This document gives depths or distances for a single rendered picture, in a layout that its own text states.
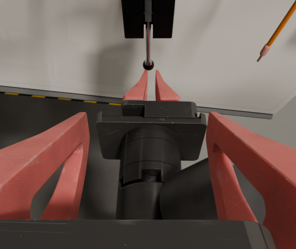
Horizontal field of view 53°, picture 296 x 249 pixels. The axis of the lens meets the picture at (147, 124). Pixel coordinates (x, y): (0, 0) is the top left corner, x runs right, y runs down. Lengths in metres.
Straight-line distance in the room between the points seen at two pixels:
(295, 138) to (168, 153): 1.48
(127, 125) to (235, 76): 0.25
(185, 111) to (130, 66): 0.19
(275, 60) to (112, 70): 0.23
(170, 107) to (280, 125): 1.40
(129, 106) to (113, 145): 0.04
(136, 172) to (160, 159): 0.02
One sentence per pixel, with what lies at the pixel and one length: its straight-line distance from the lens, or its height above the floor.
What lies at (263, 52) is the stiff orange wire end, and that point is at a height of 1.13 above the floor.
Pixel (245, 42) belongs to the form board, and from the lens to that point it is 0.43.
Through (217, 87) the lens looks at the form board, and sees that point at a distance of 0.50.
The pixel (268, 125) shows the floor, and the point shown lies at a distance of 1.62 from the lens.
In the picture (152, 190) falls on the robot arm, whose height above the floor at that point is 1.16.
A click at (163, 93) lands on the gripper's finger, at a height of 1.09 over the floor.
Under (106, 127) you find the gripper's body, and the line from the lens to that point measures 0.28.
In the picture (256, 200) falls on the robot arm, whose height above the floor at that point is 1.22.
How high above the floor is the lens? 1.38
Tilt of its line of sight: 78 degrees down
